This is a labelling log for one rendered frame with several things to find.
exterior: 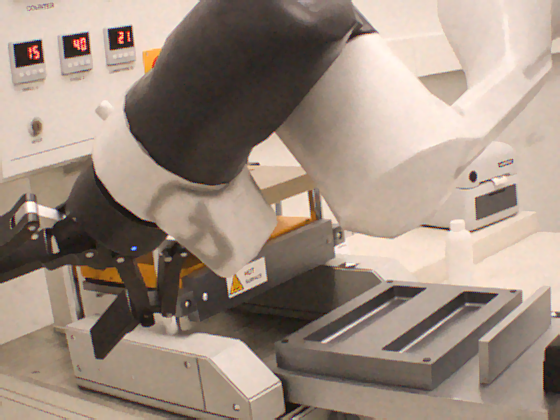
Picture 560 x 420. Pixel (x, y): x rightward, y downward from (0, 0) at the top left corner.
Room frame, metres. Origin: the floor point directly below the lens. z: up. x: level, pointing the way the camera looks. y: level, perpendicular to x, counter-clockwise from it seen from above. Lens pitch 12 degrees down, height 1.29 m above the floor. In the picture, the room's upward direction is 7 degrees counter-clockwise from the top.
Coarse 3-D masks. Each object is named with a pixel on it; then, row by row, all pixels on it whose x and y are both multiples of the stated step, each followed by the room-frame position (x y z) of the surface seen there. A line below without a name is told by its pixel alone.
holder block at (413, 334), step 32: (384, 288) 0.93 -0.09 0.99; (416, 288) 0.92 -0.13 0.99; (448, 288) 0.90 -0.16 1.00; (480, 288) 0.88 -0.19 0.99; (320, 320) 0.85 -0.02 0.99; (352, 320) 0.87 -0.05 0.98; (384, 320) 0.83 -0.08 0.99; (416, 320) 0.81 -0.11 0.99; (448, 320) 0.84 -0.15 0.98; (480, 320) 0.79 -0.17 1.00; (288, 352) 0.79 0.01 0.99; (320, 352) 0.77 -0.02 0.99; (352, 352) 0.75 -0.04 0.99; (384, 352) 0.74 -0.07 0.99; (416, 352) 0.77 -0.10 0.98; (448, 352) 0.72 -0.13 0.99; (416, 384) 0.71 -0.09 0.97
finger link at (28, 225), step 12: (0, 216) 0.60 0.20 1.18; (12, 216) 0.60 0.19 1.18; (24, 216) 0.58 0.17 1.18; (36, 216) 0.58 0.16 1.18; (0, 228) 0.60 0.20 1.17; (12, 228) 0.59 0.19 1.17; (24, 228) 0.58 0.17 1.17; (36, 228) 0.59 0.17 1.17; (0, 240) 0.59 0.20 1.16; (12, 240) 0.59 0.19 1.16; (24, 240) 0.59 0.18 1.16; (0, 252) 0.59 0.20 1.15
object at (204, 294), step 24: (288, 240) 0.95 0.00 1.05; (312, 240) 0.98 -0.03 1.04; (336, 240) 1.02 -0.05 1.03; (264, 264) 0.92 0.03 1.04; (288, 264) 0.95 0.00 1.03; (312, 264) 0.98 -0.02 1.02; (192, 288) 0.84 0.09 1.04; (216, 288) 0.86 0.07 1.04; (240, 288) 0.89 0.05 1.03; (264, 288) 0.92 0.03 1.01; (192, 312) 0.83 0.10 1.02; (216, 312) 0.86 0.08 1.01
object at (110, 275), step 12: (288, 216) 1.04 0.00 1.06; (276, 228) 0.98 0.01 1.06; (288, 228) 0.98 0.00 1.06; (144, 264) 0.90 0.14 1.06; (192, 264) 0.87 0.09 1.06; (204, 264) 0.88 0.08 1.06; (84, 276) 0.96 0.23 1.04; (96, 276) 0.95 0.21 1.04; (108, 276) 0.93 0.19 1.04; (144, 276) 0.90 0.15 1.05; (180, 276) 0.86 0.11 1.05; (84, 288) 0.96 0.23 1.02; (96, 288) 0.95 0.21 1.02; (108, 288) 0.94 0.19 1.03; (120, 288) 0.92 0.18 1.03
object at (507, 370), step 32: (544, 288) 0.80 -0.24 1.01; (512, 320) 0.73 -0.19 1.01; (544, 320) 0.79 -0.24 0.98; (480, 352) 0.70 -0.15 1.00; (512, 352) 0.73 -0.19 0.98; (288, 384) 0.78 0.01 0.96; (320, 384) 0.76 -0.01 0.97; (352, 384) 0.74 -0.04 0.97; (384, 384) 0.73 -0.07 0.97; (448, 384) 0.71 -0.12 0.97; (480, 384) 0.70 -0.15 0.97; (512, 384) 0.68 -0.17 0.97; (384, 416) 0.72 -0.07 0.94; (416, 416) 0.70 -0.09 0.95; (448, 416) 0.68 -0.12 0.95; (480, 416) 0.66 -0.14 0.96; (512, 416) 0.64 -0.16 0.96; (544, 416) 0.62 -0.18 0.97
